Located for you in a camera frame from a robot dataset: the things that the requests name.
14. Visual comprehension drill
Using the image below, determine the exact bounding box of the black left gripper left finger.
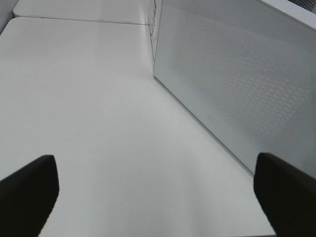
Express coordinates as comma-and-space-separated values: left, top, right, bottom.
0, 155, 59, 237

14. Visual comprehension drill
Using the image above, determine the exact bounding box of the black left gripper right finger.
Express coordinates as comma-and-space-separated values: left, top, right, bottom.
253, 153, 316, 237

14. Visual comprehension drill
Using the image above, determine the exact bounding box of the white microwave door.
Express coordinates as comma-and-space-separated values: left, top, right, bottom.
154, 0, 316, 176

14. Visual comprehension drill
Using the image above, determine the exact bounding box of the white microwave oven body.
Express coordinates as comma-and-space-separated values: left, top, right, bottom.
148, 0, 163, 65

